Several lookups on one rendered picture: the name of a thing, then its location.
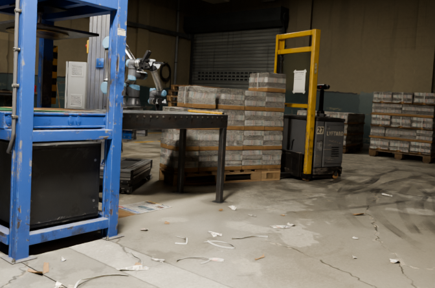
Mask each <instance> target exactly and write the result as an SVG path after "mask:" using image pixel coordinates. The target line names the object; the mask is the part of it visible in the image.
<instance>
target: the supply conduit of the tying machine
mask: <svg viewBox="0 0 435 288"><path fill-rule="evenodd" d="M19 4H20V0H16V9H14V12H15V29H14V48H13V51H14V71H13V84H12V87H13V92H12V115H11V118H12V132H11V137H10V143H9V145H8V149H7V150H6V152H7V153H9V154H12V146H13V144H14V139H15V135H16V119H17V118H18V115H16V101H17V87H19V84H17V61H18V51H21V48H18V39H19V13H20V12H22V9H19Z"/></svg>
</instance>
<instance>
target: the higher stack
mask: <svg viewBox="0 0 435 288"><path fill-rule="evenodd" d="M285 81H286V74H277V73H269V72H263V73H252V74H250V78H249V88H276V89H286V83H285ZM260 92H265V93H266V97H265V107H275V108H284V107H285V94H284V93H279V92H270V91H260ZM264 114H265V115H264V121H265V125H264V126H265V127H283V124H284V121H283V119H284V118H283V115H284V113H281V111H265V113H264ZM262 131H264V134H263V146H281V145H282V139H283V136H282V135H283V134H282V133H283V132H282V131H273V130H262ZM281 155H282V150H262V165H280V164H281ZM260 170H261V172H262V176H261V181H274V180H280V169H279V168H271V169H260Z"/></svg>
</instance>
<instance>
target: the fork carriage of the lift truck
mask: <svg viewBox="0 0 435 288"><path fill-rule="evenodd" d="M281 150H282V155H281V168H280V172H288V173H291V175H293V176H296V177H301V173H302V154H303V153H301V152H297V151H291V150H284V149H281Z"/></svg>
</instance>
